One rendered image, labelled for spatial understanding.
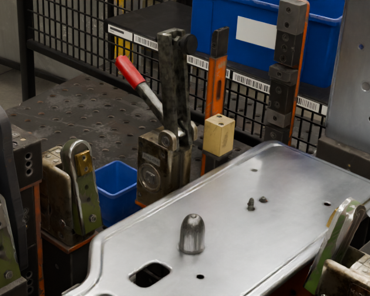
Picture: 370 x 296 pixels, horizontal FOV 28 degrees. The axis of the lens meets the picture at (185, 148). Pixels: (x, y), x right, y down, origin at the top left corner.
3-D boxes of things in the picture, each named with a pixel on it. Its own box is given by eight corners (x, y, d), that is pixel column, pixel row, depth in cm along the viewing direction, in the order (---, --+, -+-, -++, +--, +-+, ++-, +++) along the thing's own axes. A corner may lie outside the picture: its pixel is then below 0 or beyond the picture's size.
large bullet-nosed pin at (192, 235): (192, 267, 93) (195, 224, 90) (173, 256, 95) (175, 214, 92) (208, 256, 95) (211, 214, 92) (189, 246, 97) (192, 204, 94)
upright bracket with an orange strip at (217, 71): (197, 296, 131) (218, 31, 107) (191, 293, 132) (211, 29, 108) (207, 289, 133) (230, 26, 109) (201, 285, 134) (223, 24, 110)
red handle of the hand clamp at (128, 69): (175, 139, 105) (111, 56, 109) (168, 147, 107) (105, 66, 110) (194, 130, 108) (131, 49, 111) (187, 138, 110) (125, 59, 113)
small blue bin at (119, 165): (112, 234, 147) (112, 197, 142) (78, 214, 152) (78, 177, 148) (150, 212, 154) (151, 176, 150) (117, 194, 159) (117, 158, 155)
